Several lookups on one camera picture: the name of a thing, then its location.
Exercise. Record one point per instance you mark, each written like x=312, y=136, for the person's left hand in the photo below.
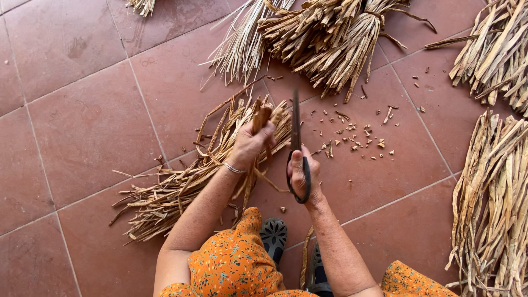
x=247, y=146

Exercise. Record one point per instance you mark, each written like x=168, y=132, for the person's right hand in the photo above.
x=311, y=181

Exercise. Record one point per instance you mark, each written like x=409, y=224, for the handful of dried plant strips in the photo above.
x=260, y=114

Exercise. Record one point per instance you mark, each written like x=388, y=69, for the black metal scissors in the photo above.
x=295, y=132

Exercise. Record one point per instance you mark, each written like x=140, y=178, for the black perforated shoe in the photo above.
x=317, y=272
x=273, y=237

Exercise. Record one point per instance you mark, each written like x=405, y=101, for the single curled dried strip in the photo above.
x=304, y=255

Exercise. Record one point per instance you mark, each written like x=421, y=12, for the scattered cut strip bits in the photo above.
x=380, y=144

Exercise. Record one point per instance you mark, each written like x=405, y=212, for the loose heap of dried strips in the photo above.
x=173, y=194

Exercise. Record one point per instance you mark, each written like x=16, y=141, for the bundle of pale thin strips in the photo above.
x=243, y=45

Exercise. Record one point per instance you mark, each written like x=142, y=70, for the orange floral dress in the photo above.
x=231, y=264

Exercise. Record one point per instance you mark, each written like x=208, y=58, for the tied bundle of brown strips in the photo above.
x=330, y=41

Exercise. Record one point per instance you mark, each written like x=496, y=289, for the small tuft of dried strips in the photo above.
x=142, y=6

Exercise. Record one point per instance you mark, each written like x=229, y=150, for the long heap of dried strips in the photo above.
x=491, y=206

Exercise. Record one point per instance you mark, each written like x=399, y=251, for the heap of wide dried strips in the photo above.
x=495, y=53

